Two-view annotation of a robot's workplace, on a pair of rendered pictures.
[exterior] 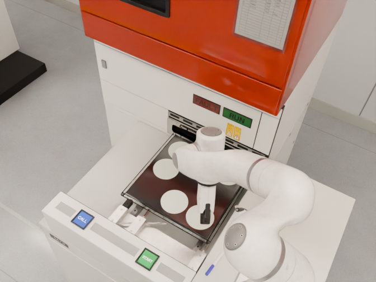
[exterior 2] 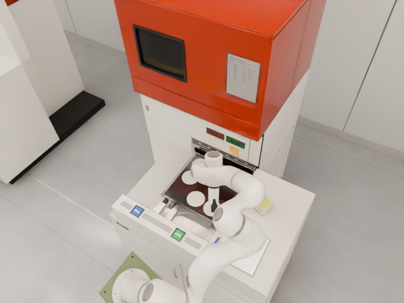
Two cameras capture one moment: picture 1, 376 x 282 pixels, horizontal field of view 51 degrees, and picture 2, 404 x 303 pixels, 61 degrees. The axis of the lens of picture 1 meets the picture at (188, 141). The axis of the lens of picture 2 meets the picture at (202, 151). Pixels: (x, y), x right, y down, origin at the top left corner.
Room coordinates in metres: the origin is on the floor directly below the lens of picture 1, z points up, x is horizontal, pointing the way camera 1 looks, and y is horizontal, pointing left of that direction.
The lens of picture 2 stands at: (-0.26, -0.11, 2.51)
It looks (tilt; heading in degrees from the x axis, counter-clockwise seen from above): 49 degrees down; 5
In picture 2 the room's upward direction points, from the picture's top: 2 degrees counter-clockwise
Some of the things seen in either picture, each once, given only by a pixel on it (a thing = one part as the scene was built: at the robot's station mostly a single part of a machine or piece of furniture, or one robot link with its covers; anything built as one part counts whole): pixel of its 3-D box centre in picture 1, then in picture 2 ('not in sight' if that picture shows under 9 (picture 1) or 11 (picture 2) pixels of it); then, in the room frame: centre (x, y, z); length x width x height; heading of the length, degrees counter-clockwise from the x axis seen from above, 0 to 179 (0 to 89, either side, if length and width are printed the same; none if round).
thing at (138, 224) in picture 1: (135, 227); (171, 216); (0.66, 0.16, 0.89); 0.08 x 0.03 x 0.03; 152
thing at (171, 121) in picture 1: (212, 145); (222, 160); (1.06, -0.10, 0.89); 0.44 x 0.02 x 0.10; 62
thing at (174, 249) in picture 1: (154, 242); (183, 225); (0.62, 0.09, 0.87); 0.36 x 0.08 x 0.03; 62
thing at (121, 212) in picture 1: (117, 216); (159, 209); (0.70, 0.23, 0.89); 0.08 x 0.03 x 0.03; 152
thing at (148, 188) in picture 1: (189, 181); (205, 185); (0.87, -0.02, 0.90); 0.34 x 0.34 x 0.01; 61
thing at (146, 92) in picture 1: (178, 104); (198, 134); (1.15, 0.05, 1.02); 0.82 x 0.03 x 0.40; 62
